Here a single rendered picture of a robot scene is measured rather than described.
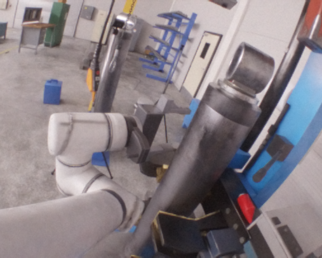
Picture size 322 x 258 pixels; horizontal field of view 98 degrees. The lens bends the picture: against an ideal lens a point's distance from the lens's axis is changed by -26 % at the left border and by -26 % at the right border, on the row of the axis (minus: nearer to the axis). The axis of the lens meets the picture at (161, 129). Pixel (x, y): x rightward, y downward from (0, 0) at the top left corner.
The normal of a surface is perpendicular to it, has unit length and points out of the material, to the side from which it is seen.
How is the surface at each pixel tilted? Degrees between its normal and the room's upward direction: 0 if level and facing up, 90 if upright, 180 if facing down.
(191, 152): 90
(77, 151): 90
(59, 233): 42
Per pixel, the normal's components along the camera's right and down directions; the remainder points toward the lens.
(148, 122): 0.52, 0.57
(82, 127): 0.59, -0.26
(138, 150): -0.78, 0.02
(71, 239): 0.96, -0.27
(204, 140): -0.59, 0.19
